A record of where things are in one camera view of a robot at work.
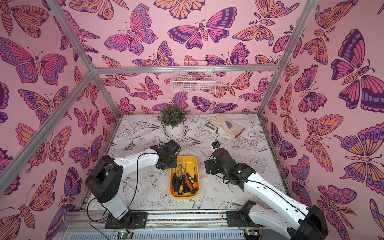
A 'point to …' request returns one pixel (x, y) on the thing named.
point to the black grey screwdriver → (183, 178)
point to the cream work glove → (230, 128)
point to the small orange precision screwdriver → (196, 184)
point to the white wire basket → (195, 81)
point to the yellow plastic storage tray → (192, 161)
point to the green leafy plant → (172, 116)
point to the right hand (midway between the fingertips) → (210, 161)
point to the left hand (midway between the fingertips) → (174, 163)
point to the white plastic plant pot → (174, 132)
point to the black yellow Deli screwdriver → (174, 177)
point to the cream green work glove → (216, 129)
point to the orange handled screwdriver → (189, 184)
